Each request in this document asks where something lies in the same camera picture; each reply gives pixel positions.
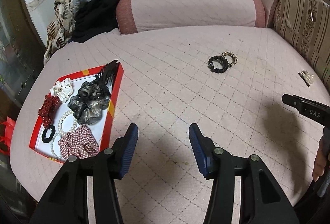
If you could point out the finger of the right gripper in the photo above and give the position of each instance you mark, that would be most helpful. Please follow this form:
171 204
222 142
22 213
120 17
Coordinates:
315 111

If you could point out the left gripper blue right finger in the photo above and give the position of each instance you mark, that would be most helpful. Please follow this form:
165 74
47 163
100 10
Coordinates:
203 148

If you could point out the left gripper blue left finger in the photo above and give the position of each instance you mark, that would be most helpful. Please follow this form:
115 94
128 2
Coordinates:
124 148

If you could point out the red plaid scrunchie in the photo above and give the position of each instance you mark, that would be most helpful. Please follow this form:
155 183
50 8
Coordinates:
80 143

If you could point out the grey black organza scrunchie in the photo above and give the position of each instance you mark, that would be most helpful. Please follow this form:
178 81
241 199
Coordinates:
87 106

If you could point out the black butterfly hair claw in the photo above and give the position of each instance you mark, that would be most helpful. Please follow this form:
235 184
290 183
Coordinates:
106 74

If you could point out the white patterned scrunchie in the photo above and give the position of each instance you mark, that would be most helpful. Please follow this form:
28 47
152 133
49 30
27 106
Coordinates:
62 89

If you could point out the red sequin scrunchie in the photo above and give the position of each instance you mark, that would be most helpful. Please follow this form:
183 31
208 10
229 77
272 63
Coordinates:
47 111

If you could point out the right hand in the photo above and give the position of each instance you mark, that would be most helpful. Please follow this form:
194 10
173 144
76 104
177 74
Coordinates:
320 162

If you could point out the small gold hair clip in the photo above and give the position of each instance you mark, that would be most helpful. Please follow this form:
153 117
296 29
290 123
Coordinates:
307 77

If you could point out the red bordered white tray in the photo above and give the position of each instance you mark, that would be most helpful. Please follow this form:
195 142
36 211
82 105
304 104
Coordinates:
45 143

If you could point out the pink quilted bedspread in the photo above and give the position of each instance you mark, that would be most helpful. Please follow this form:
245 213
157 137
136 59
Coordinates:
228 80

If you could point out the beige striped cushion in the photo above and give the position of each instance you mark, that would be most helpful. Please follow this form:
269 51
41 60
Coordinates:
305 25

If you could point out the red gift bag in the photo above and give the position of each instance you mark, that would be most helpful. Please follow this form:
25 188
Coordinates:
9 125

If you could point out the brown leaf patterned cloth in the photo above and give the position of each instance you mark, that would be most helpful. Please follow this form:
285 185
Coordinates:
60 29

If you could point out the pink quilted bolster pillow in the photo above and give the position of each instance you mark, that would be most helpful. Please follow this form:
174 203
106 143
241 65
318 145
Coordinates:
144 15

